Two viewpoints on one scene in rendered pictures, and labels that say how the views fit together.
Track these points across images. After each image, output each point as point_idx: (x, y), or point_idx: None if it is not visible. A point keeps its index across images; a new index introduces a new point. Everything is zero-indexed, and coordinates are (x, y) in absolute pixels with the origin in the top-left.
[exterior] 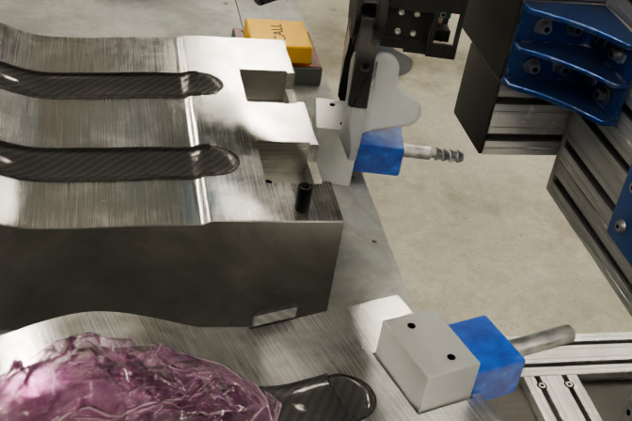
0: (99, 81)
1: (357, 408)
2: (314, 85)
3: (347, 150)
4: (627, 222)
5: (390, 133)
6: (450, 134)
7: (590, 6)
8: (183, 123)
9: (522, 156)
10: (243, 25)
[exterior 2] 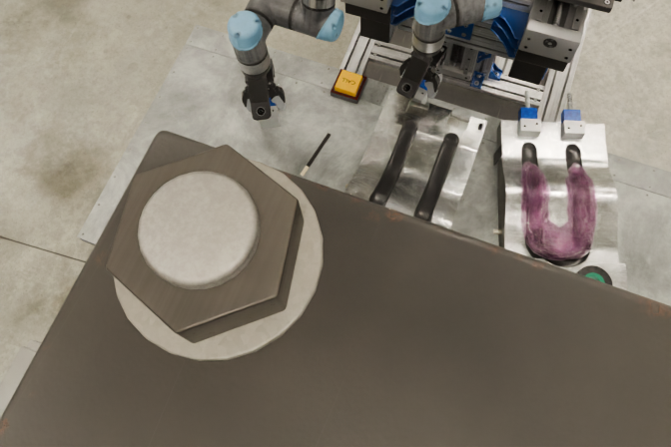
0: (395, 151)
1: (531, 147)
2: (366, 82)
3: (432, 98)
4: (451, 29)
5: (424, 81)
6: None
7: None
8: (429, 138)
9: None
10: (317, 85)
